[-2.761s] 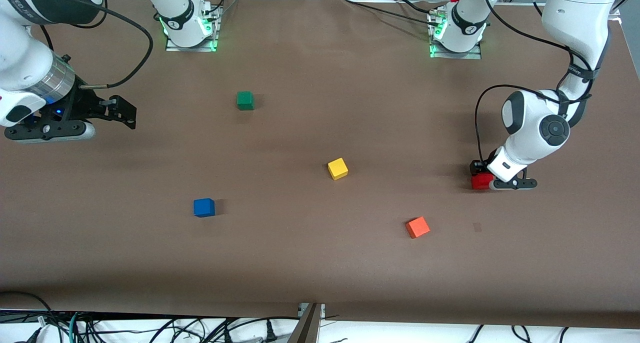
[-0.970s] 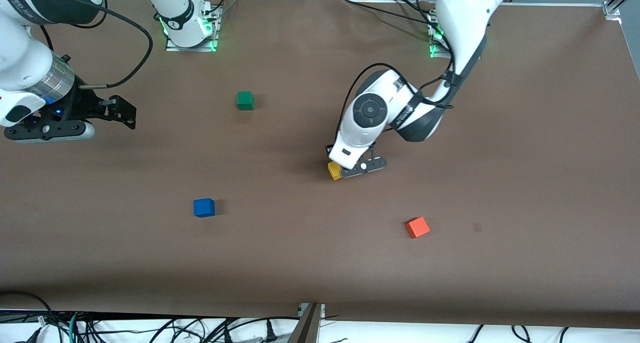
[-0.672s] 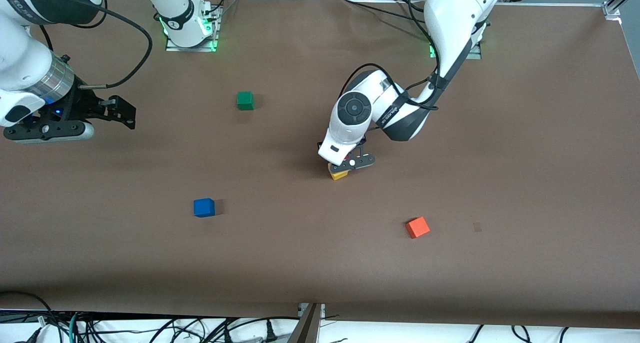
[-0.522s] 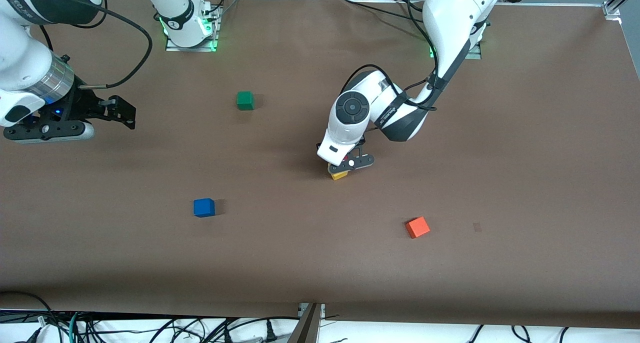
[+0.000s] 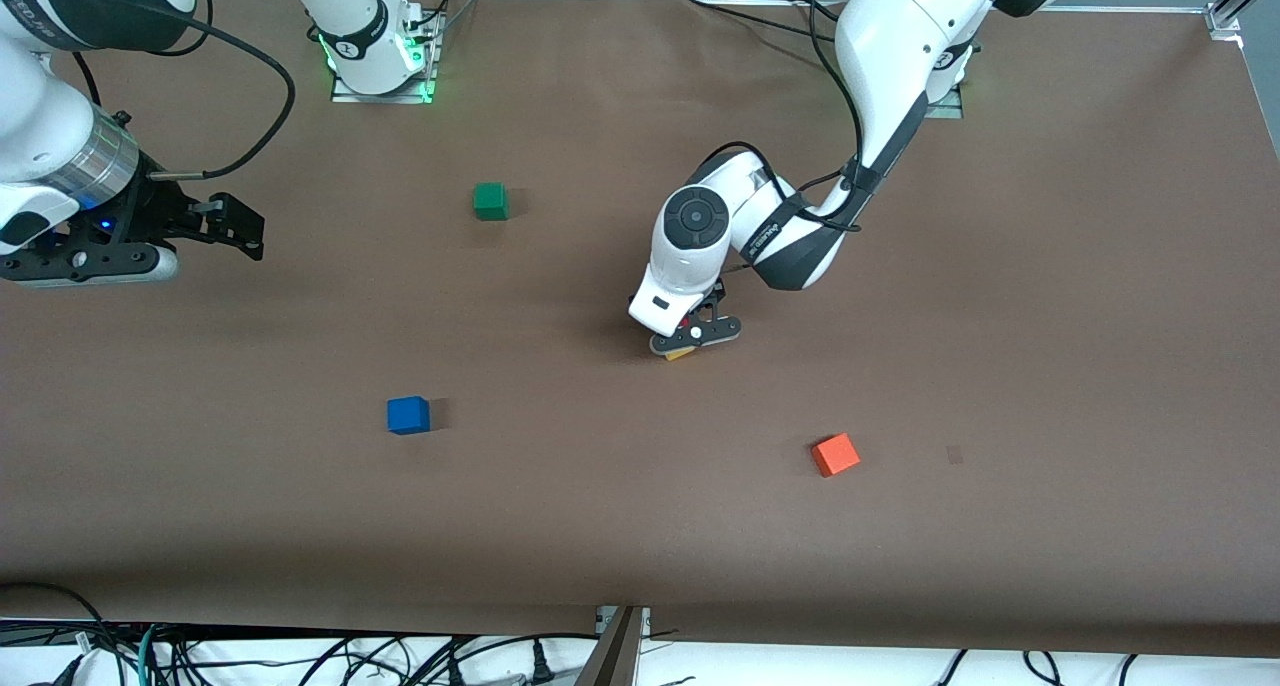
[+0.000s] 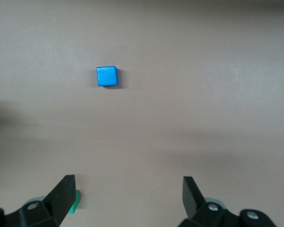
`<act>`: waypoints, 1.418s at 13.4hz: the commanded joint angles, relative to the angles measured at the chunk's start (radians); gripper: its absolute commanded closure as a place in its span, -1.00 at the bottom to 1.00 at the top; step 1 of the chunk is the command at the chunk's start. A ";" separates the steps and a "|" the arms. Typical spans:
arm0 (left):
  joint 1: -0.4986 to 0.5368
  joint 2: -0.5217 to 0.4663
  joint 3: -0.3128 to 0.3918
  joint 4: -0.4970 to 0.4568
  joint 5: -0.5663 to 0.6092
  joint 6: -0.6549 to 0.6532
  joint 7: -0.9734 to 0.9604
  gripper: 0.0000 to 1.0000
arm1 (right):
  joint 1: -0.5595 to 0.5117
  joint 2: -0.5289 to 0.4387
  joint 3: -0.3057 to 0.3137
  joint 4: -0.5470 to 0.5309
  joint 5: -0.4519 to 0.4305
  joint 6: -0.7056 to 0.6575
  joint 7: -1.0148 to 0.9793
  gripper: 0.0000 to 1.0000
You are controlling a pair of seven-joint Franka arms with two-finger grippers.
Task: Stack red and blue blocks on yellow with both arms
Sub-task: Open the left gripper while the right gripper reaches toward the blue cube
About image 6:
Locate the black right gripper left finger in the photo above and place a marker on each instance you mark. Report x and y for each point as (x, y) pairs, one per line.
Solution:
(59, 203)

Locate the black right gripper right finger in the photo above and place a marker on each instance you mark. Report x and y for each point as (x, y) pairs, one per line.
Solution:
(191, 198)

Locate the blue wooden block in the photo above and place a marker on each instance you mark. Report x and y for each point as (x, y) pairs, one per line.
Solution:
(107, 76)

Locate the green wooden block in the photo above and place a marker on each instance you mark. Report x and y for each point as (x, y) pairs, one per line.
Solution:
(75, 202)

